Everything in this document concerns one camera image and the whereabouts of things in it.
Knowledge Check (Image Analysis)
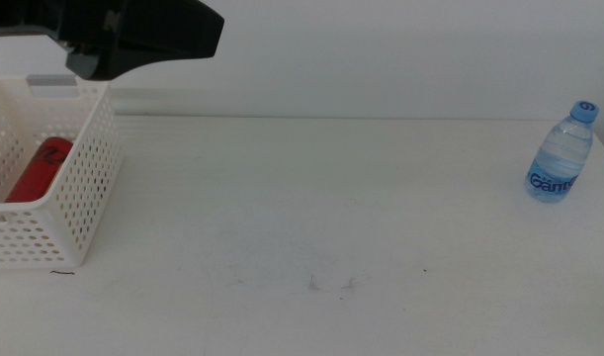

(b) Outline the clear water bottle blue cap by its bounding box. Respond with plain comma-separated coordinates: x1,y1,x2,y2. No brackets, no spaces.
523,100,600,204

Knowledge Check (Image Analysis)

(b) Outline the red soda can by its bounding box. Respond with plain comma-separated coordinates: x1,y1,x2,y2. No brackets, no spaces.
4,136,75,204

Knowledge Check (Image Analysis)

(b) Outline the white perforated plastic basket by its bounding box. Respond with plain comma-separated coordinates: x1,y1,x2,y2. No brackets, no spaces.
0,74,125,271

